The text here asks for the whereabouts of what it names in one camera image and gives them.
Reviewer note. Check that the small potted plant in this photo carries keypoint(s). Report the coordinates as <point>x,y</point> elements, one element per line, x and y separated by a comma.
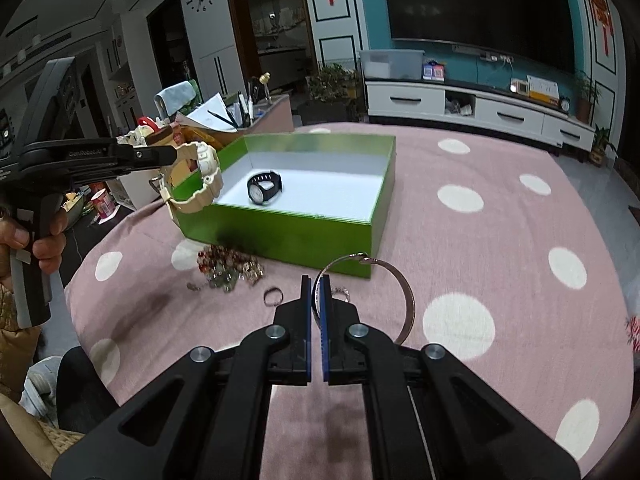
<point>600,152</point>

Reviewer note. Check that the beige woven fabric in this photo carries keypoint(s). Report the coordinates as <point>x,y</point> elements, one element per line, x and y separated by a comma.
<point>30,440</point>

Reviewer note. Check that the white power strip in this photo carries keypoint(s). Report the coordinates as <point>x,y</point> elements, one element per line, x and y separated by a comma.
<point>480,52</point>

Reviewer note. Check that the clear plastic storage box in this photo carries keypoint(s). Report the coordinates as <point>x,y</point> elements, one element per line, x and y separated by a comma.
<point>392,65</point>

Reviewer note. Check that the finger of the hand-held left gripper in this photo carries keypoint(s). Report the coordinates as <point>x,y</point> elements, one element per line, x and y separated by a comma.
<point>155,148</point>
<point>145,159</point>

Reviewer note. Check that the pink printed cup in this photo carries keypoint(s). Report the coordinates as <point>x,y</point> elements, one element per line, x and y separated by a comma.
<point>102,205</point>

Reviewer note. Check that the black pen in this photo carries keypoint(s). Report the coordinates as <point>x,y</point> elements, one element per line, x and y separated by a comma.
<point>222,119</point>

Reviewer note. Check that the orange snack packet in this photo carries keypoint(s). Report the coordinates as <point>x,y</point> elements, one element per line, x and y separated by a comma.
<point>205,136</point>

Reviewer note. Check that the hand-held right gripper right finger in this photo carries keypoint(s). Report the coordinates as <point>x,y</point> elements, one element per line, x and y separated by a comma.
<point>325,330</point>

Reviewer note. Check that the white paper sheets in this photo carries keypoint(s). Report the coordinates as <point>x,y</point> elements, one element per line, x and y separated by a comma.
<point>205,112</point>

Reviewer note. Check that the bushy potted plant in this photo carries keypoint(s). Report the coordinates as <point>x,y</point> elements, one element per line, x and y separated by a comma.
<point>327,82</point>

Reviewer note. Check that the white box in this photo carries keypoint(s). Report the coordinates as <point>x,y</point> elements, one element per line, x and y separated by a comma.
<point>132,192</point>

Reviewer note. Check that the yellow white desk calendar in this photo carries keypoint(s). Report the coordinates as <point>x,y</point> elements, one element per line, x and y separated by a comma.
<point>544,91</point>

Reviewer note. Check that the person's left hand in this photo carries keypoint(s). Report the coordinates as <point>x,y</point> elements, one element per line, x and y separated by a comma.
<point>50,250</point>

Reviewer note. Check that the gold topped bottle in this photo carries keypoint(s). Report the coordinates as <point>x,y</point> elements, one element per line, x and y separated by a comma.
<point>264,80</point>

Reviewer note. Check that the white television cabinet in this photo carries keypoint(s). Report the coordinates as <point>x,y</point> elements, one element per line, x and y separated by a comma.
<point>505,115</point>

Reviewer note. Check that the slim potted plant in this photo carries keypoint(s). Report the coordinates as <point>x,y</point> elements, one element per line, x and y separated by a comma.
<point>584,110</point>

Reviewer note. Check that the white pen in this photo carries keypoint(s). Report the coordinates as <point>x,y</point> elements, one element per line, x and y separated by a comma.
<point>244,107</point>

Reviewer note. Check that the grey blue cloth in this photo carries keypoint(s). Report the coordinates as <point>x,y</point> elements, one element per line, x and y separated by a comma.
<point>175,92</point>

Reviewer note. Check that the green cardboard box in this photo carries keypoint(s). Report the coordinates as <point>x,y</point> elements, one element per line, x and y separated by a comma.
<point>300,240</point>

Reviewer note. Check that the black television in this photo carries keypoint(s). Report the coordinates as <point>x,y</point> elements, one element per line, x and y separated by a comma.
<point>475,10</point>

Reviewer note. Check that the pink polka dot tablecloth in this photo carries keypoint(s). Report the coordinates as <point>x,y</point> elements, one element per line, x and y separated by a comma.
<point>500,240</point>

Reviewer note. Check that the silver bangle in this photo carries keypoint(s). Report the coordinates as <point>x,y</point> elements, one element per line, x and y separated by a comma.
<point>410,305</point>

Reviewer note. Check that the small white device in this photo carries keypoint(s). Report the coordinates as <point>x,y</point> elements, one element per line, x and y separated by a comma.
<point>520,86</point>

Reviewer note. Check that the small alarm clock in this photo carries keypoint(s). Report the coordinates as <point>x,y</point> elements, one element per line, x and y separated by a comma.
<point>565,104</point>

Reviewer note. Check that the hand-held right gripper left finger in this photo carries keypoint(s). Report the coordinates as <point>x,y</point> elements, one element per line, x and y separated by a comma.
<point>306,325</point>

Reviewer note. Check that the small blue red boxes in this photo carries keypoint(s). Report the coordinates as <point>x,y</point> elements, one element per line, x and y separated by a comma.
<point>434,72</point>

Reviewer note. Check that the beige storage box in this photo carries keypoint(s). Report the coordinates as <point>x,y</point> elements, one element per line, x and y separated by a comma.
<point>272,115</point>

